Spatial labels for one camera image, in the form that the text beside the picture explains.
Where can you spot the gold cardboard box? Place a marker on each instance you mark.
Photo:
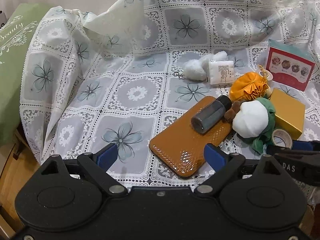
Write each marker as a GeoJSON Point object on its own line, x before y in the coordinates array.
{"type": "Point", "coordinates": [287, 112]}

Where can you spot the white fluffy plush toy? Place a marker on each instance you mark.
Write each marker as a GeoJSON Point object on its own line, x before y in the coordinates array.
{"type": "Point", "coordinates": [195, 68]}

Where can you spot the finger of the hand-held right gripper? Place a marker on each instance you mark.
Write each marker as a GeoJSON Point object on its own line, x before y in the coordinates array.
{"type": "Point", "coordinates": [303, 145]}
{"type": "Point", "coordinates": [271, 150]}

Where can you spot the white and green plush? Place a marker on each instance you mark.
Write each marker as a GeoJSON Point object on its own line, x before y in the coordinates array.
{"type": "Point", "coordinates": [250, 120]}

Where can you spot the green embroidered cushion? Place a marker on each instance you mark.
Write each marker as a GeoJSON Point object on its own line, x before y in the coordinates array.
{"type": "Point", "coordinates": [15, 80]}

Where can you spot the small brown plush toy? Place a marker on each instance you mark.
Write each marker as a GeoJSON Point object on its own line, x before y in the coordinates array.
{"type": "Point", "coordinates": [231, 112]}

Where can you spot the red and teal box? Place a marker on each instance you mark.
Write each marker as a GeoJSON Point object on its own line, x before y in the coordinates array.
{"type": "Point", "coordinates": [287, 67]}

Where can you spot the orange textured leather case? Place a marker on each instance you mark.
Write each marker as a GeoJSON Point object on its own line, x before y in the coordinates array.
{"type": "Point", "coordinates": [175, 145]}

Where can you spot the dark grey plastic bottle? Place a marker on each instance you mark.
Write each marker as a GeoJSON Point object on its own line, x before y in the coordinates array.
{"type": "Point", "coordinates": [207, 117]}

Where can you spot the white tissue packet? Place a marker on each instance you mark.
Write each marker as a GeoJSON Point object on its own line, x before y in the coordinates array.
{"type": "Point", "coordinates": [221, 73]}

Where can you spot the wooden furniture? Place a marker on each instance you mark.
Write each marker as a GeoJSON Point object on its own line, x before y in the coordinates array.
{"type": "Point", "coordinates": [17, 172]}

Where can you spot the white tape roll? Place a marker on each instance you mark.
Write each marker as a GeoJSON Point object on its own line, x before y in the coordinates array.
{"type": "Point", "coordinates": [274, 136]}

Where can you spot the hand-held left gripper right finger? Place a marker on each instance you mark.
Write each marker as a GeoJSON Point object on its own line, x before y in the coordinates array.
{"type": "Point", "coordinates": [212, 153]}

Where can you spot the white floral lace tablecloth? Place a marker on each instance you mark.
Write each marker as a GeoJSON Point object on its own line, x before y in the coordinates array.
{"type": "Point", "coordinates": [140, 55]}

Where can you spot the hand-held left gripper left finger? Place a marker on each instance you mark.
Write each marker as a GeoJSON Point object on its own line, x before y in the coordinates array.
{"type": "Point", "coordinates": [108, 155]}

